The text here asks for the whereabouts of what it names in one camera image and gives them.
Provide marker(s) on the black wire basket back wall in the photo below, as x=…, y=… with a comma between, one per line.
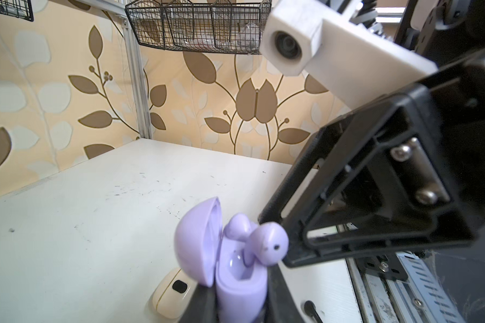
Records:
x=21, y=9

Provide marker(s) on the black earbud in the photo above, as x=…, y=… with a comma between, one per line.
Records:
x=311, y=311

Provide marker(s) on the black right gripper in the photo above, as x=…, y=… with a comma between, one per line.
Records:
x=450, y=117

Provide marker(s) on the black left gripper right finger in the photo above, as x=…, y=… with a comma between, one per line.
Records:
x=280, y=306

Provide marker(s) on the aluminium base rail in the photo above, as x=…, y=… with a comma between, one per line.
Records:
x=400, y=288

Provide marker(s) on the black wire basket wall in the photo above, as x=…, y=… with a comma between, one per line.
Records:
x=224, y=27
x=21, y=9

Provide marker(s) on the cream earbud charging case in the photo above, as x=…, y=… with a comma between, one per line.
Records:
x=173, y=294

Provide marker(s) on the black wire basket right wall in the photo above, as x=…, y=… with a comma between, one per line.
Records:
x=224, y=27

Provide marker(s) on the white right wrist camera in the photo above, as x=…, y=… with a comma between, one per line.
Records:
x=356, y=65

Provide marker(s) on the purple earbud charging case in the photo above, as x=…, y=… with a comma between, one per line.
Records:
x=213, y=259

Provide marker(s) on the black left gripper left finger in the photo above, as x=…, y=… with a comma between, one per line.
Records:
x=202, y=307

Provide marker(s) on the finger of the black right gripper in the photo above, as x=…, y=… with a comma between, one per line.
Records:
x=352, y=191

